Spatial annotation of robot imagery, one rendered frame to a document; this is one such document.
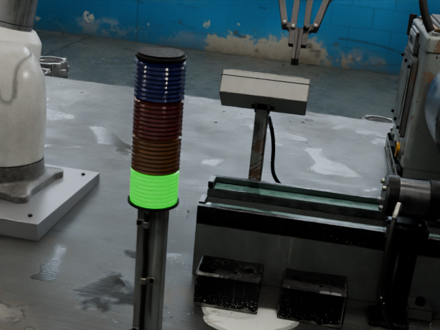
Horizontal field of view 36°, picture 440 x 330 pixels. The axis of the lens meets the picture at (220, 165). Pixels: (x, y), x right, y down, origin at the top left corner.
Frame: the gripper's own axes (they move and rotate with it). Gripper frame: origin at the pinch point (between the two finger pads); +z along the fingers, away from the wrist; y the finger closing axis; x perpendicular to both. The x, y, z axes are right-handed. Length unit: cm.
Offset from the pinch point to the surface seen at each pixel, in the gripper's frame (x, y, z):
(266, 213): -17.1, -0.4, 38.8
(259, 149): 5.6, -4.7, 20.7
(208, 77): 405, -84, -171
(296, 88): -3.4, 1.1, 10.5
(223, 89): -3.4, -12.6, 12.5
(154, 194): -45, -13, 45
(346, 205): -8.2, 12.6, 33.3
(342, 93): 407, 30, -172
